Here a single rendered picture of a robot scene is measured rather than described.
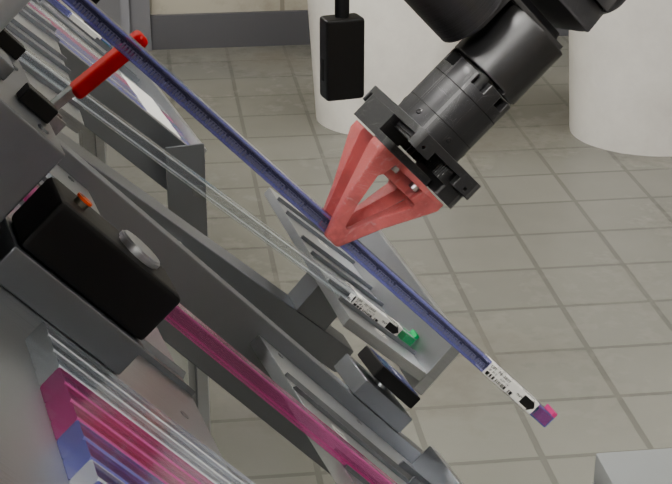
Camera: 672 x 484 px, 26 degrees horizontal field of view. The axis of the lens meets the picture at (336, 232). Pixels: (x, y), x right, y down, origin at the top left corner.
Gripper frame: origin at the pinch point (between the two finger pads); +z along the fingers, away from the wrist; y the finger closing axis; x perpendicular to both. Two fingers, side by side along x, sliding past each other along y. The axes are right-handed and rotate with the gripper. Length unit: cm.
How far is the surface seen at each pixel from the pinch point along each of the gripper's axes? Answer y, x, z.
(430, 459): -6.0, 24.7, 9.2
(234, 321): -7.2, 3.3, 10.9
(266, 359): -3.7, 5.6, 11.0
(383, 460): 1.9, 15.6, 10.2
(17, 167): 28.9, -28.9, 5.1
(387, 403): -7.4, 18.7, 8.2
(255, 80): -349, 130, 9
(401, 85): -281, 135, -21
